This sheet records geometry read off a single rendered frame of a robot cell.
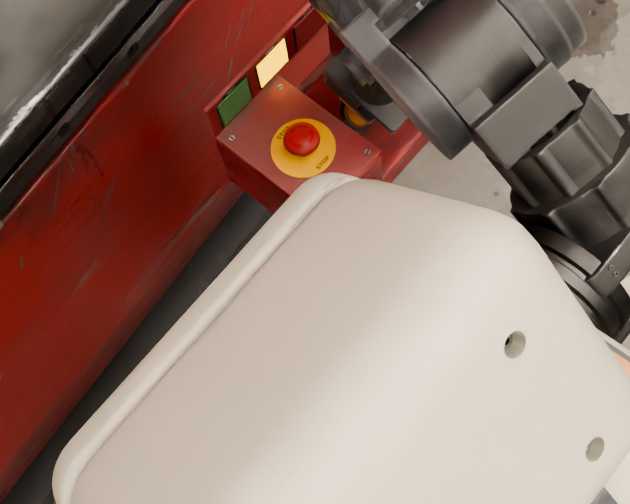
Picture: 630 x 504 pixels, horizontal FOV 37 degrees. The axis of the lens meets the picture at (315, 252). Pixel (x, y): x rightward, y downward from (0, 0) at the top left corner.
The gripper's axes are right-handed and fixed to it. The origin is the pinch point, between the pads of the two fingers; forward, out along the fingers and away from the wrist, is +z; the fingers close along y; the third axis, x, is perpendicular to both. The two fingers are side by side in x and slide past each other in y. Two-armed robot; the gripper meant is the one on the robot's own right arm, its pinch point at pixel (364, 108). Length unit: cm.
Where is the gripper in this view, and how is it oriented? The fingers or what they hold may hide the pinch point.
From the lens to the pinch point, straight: 111.7
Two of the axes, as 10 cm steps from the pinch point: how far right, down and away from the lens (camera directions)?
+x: -6.6, 7.2, -2.0
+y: -7.4, -6.7, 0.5
